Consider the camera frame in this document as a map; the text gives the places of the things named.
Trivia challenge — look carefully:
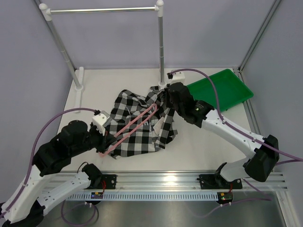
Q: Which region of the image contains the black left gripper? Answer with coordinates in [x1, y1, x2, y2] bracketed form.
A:
[70, 123, 117, 157]

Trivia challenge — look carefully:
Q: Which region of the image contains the pink clothes hanger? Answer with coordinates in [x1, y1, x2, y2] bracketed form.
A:
[98, 103, 159, 158]

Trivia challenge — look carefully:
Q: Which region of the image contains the black white checked shirt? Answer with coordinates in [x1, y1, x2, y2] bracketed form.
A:
[107, 86, 178, 159]

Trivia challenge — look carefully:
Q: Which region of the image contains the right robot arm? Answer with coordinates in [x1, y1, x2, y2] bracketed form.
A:
[165, 82, 279, 189]

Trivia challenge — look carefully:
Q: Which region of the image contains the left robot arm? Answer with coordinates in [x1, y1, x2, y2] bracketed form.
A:
[0, 114, 116, 227]

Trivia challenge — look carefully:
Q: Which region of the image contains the green plastic tray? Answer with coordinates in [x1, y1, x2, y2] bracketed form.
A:
[187, 69, 254, 112]

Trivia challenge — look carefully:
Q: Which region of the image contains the silver white clothes rack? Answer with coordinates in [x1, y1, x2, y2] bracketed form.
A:
[35, 0, 166, 113]

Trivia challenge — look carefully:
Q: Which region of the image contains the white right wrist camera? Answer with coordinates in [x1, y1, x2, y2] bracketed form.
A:
[167, 71, 185, 84]

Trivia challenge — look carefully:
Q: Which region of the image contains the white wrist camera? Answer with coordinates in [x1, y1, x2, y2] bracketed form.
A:
[167, 71, 185, 84]
[92, 111, 112, 136]

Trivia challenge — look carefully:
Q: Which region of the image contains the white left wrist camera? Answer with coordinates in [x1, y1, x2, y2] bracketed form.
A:
[92, 111, 112, 136]

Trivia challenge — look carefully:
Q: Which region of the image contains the aluminium mounting rail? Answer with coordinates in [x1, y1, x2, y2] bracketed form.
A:
[30, 169, 288, 192]

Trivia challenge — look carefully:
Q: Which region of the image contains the white slotted cable duct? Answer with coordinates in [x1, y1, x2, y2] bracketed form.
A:
[67, 192, 218, 201]

